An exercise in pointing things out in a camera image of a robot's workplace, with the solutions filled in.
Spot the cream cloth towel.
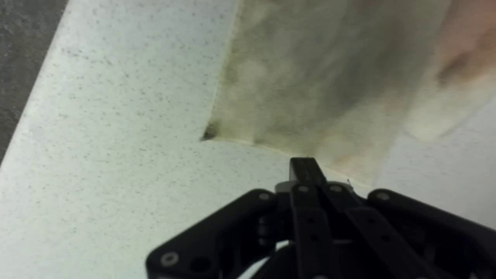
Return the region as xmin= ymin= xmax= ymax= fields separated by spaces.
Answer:
xmin=199 ymin=0 xmax=496 ymax=190

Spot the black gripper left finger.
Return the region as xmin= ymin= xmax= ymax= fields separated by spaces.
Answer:
xmin=144 ymin=157 xmax=331 ymax=279

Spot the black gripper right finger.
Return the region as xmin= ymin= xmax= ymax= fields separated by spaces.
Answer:
xmin=308 ymin=159 xmax=496 ymax=279

